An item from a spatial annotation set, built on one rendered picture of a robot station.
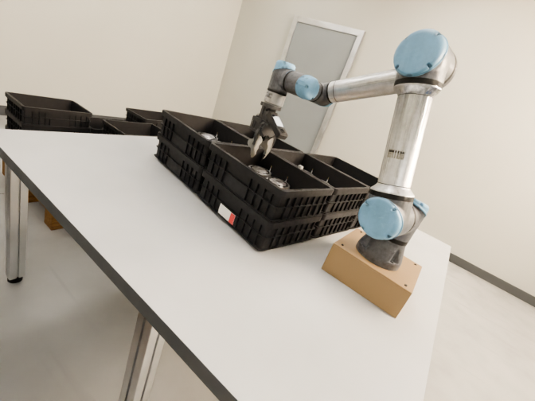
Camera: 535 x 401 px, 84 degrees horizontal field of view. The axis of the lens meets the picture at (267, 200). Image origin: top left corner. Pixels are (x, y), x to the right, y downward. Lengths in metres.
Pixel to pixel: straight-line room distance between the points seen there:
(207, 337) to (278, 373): 0.16
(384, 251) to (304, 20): 4.12
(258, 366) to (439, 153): 3.59
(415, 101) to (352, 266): 0.51
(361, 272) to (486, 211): 3.15
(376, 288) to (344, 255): 0.13
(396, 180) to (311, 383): 0.52
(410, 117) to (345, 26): 3.74
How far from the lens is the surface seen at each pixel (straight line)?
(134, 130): 2.50
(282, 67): 1.14
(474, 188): 4.01
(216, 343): 0.67
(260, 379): 0.65
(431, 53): 0.86
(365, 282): 1.00
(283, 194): 0.87
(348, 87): 1.11
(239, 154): 1.22
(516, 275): 4.24
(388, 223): 0.83
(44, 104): 2.66
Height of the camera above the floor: 1.20
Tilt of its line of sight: 21 degrees down
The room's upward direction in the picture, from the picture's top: 20 degrees clockwise
